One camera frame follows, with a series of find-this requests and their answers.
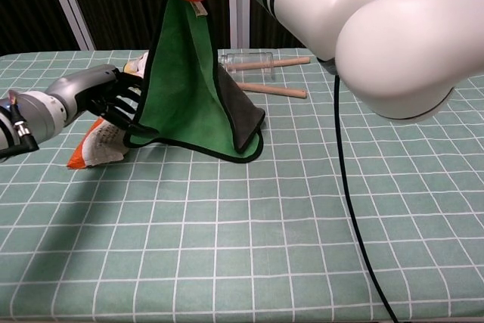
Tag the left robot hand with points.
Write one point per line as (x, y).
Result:
(90, 88)

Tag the grey and green cloth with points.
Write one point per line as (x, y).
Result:
(177, 92)

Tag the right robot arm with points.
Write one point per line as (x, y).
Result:
(378, 35)

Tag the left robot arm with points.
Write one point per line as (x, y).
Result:
(36, 118)

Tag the plush doll with black hair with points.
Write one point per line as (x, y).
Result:
(138, 63)

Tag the white and orange snack packet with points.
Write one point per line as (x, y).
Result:
(98, 149)

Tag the clear plastic jar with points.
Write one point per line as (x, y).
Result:
(259, 58)

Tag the wooden stick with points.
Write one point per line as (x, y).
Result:
(280, 90)
(295, 61)

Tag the green checkered tablecloth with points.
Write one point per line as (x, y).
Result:
(227, 243)

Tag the white frame post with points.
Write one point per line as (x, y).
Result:
(238, 20)
(68, 1)

